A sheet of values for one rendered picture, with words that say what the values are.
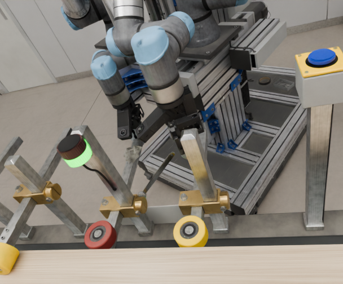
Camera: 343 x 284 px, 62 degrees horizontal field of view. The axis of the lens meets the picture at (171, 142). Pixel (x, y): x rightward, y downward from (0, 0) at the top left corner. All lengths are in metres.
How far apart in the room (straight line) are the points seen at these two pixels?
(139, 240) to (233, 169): 0.88
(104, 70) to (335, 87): 0.63
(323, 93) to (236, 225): 0.52
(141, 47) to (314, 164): 0.44
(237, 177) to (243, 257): 1.04
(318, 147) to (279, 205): 1.16
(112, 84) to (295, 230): 0.70
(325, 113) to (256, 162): 1.13
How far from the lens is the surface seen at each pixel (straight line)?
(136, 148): 1.01
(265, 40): 1.25
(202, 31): 1.11
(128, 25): 0.74
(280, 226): 0.92
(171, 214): 0.93
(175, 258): 0.69
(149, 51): 0.58
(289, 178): 1.91
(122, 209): 0.87
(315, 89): 0.53
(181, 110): 0.69
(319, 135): 0.63
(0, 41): 4.47
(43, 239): 1.22
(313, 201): 0.80
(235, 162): 1.74
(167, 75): 0.61
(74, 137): 0.66
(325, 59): 0.53
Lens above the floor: 1.50
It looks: 40 degrees down
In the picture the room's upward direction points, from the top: 23 degrees counter-clockwise
